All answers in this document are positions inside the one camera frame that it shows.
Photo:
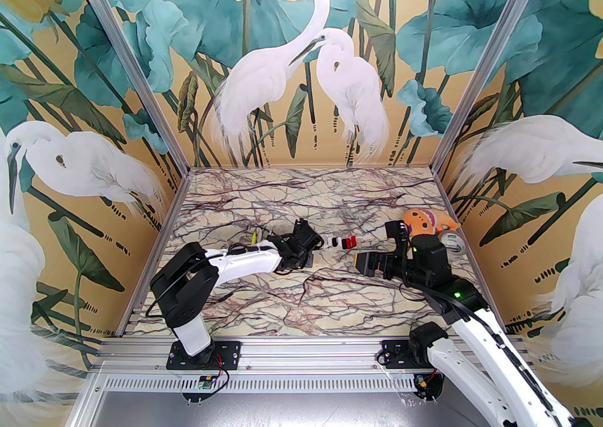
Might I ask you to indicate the yellow highlighter pen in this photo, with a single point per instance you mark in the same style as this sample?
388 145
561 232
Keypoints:
255 236

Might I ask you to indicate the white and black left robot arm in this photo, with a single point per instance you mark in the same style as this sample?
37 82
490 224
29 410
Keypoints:
245 262

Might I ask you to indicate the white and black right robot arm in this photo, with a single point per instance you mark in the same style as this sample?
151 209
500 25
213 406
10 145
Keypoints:
494 354

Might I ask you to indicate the clear tape roll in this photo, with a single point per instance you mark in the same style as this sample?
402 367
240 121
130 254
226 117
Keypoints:
454 244

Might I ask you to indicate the orange fish plush toy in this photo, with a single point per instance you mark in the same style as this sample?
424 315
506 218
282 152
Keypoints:
426 220

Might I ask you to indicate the perforated metal strip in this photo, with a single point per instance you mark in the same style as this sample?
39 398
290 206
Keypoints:
306 383

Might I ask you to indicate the small green circuit board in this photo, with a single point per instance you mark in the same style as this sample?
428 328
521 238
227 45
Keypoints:
205 383

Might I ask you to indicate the aluminium side rail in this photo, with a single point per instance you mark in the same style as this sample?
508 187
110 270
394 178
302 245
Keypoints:
444 189
162 234

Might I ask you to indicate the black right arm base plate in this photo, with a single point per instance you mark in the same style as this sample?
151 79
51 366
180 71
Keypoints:
391 352

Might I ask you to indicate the aluminium frame rail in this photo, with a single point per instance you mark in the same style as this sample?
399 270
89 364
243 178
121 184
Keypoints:
306 354

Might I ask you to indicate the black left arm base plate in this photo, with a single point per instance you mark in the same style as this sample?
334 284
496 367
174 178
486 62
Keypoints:
231 352

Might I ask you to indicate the aluminium frame post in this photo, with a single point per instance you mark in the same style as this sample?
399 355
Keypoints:
490 62
137 72

